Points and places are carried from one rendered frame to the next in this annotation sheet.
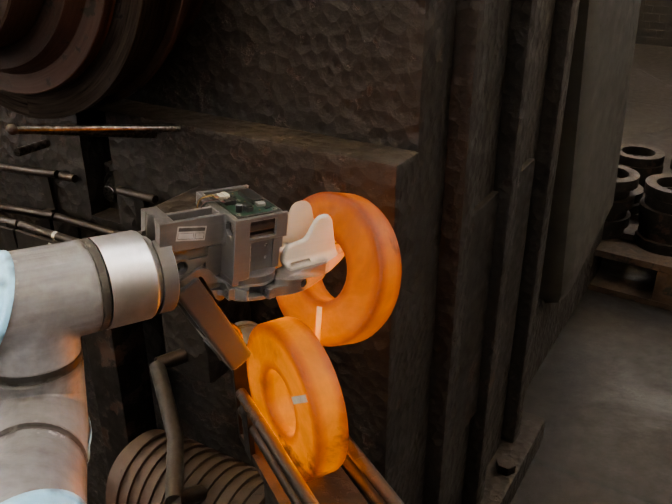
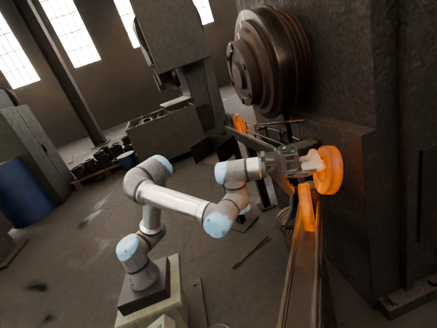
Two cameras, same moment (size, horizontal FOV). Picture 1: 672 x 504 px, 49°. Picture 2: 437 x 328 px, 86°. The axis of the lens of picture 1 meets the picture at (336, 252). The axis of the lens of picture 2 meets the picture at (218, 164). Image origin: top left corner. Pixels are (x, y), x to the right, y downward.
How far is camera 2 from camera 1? 0.33 m
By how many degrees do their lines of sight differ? 48
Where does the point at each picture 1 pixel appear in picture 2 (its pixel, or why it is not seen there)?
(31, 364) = (231, 186)
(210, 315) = (279, 179)
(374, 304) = (330, 183)
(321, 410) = (303, 212)
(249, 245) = (285, 163)
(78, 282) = (239, 169)
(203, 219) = (272, 155)
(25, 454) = (222, 205)
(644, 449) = not seen: outside the picture
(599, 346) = not seen: outside the picture
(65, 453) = (230, 207)
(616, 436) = not seen: outside the picture
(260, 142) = (323, 125)
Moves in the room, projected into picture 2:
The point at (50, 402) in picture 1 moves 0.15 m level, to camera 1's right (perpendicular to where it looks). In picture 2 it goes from (234, 195) to (272, 205)
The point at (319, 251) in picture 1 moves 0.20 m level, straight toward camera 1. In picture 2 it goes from (315, 164) to (281, 203)
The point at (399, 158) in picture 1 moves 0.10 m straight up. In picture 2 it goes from (365, 131) to (362, 101)
